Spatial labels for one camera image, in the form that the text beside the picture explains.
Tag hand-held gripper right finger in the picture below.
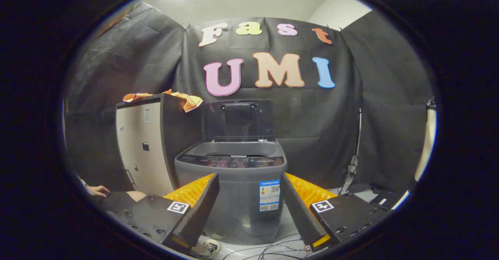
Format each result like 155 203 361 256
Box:
280 172 390 253

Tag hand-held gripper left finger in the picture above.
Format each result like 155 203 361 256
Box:
105 173 219 258

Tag black floor cables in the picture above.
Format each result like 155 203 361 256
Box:
222 233 312 260

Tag beige and dark cabinet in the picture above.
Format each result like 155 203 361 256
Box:
115 93 203 197

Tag black backdrop cloth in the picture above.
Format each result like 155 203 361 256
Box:
64 2 434 192

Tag grey washing machine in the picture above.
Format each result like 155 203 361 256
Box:
174 135 288 245

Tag person's shoe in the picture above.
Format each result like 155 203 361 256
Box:
195 239 221 258

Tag orange polo shirt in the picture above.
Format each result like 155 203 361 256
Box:
123 89 203 113

